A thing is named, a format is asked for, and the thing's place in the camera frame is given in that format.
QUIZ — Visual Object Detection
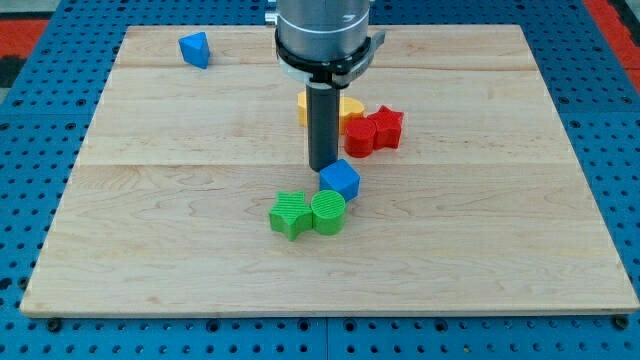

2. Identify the red star block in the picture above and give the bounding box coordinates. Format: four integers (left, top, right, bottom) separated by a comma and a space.
367, 105, 405, 150

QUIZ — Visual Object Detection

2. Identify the blue triangle block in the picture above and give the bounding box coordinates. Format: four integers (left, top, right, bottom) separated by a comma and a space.
178, 32, 210, 69

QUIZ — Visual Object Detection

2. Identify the yellow heart block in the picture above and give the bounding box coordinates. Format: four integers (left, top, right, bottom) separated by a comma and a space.
297, 91, 365, 135

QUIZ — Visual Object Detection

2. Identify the wooden board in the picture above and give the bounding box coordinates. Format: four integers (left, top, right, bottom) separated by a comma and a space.
21, 25, 639, 318

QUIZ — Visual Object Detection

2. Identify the red cylinder block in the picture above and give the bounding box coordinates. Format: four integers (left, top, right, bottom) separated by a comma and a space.
344, 118, 376, 158

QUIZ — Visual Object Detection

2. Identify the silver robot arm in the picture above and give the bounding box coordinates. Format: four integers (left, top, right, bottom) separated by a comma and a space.
274, 0, 386, 90

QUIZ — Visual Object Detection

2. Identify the green star block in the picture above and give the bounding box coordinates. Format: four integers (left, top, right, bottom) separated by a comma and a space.
269, 191, 313, 241

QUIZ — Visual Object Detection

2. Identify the green cylinder block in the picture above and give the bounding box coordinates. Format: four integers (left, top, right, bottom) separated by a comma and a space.
311, 190, 346, 235

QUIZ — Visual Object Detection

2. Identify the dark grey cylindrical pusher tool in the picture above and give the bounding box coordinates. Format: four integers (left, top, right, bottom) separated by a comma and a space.
306, 86, 340, 172

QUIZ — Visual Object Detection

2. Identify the blue cube block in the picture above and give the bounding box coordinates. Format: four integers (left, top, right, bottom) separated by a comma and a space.
319, 159, 360, 202

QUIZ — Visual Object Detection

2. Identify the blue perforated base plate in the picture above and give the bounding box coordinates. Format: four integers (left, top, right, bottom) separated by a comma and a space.
1, 0, 639, 359

